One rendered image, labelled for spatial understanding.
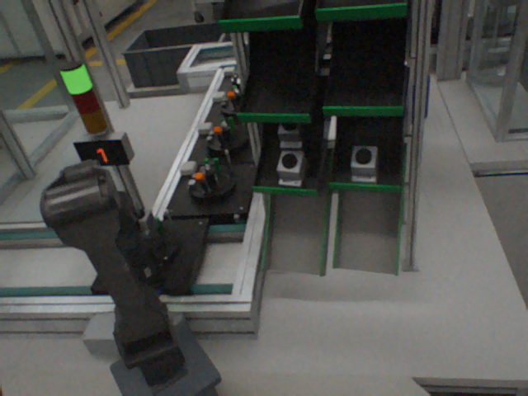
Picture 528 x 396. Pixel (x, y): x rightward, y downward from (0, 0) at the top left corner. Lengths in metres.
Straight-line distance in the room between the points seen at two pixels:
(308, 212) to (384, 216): 0.16
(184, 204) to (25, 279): 0.45
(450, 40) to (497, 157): 0.60
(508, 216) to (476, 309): 0.66
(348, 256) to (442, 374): 0.29
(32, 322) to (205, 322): 0.42
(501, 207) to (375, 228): 0.77
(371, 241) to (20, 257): 0.97
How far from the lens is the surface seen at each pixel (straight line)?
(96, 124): 1.16
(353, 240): 1.03
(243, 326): 1.07
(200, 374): 0.84
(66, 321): 1.22
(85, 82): 1.13
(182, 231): 1.24
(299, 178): 0.88
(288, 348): 1.08
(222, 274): 1.17
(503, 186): 1.68
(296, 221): 1.04
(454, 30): 2.03
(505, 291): 1.21
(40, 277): 1.39
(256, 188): 0.92
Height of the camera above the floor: 1.74
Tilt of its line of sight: 37 degrees down
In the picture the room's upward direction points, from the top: 10 degrees counter-clockwise
